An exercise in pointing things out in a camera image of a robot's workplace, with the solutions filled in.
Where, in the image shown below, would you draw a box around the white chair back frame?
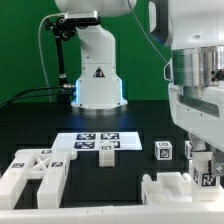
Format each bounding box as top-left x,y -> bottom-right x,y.
0,149 -> 77,210

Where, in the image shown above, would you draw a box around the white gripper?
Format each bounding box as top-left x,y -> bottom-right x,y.
168,83 -> 224,175

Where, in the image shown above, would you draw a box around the white tagged nut cube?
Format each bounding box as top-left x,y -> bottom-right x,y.
155,141 -> 172,160
185,141 -> 193,160

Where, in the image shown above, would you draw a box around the white camera cable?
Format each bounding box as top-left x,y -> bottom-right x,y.
37,13 -> 66,103

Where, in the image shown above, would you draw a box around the white tagged nut cube right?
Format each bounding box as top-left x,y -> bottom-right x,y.
185,141 -> 193,160

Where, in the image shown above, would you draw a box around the black camera stand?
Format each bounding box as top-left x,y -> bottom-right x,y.
44,17 -> 77,101

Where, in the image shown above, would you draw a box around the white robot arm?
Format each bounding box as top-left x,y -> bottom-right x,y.
55,0 -> 224,176

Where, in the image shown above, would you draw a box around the silver camera on stand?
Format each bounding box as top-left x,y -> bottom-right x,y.
64,11 -> 99,24

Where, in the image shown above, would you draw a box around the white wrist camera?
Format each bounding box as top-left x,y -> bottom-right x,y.
163,62 -> 172,81

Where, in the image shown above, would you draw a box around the white chair seat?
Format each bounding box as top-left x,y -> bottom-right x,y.
141,172 -> 192,205

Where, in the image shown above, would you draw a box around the white base tag plate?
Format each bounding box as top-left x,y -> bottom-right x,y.
52,132 -> 142,151

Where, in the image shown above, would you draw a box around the black cables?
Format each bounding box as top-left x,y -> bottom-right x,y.
0,84 -> 77,108

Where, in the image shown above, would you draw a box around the white U-shaped fence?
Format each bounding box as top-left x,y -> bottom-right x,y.
0,159 -> 224,224

